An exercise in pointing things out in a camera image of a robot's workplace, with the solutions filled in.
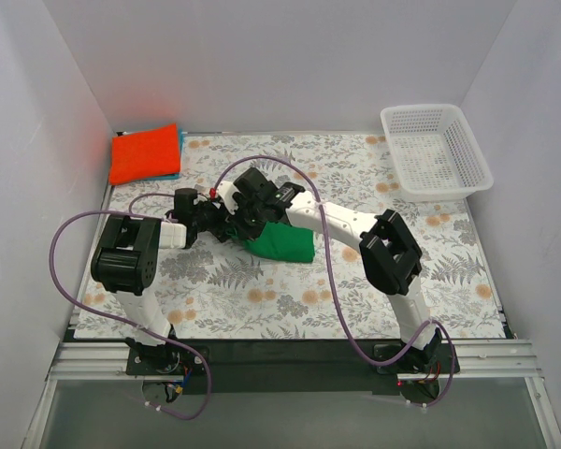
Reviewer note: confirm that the aluminium rail frame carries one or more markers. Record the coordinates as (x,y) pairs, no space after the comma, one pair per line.
(497,399)

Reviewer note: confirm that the green t shirt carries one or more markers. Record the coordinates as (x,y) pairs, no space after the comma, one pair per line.
(281,242)

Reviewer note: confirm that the folded blue t shirt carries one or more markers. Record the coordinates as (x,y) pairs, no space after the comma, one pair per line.
(176,175)

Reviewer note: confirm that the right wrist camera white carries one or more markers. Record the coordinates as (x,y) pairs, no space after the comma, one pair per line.
(222,197)

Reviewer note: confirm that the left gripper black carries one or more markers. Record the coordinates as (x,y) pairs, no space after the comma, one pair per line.
(221,229)

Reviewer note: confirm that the white plastic basket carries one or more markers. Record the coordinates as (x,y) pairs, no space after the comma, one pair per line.
(435,153)

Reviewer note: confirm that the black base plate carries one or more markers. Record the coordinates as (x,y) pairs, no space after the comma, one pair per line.
(279,366)

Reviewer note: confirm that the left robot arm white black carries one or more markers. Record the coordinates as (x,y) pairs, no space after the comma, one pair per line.
(125,260)

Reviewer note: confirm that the folded orange t shirt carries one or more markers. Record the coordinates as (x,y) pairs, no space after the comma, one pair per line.
(144,155)

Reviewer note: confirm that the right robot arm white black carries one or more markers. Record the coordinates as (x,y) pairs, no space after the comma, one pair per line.
(390,255)

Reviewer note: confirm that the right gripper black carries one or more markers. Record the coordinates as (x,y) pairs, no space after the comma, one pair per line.
(251,220)

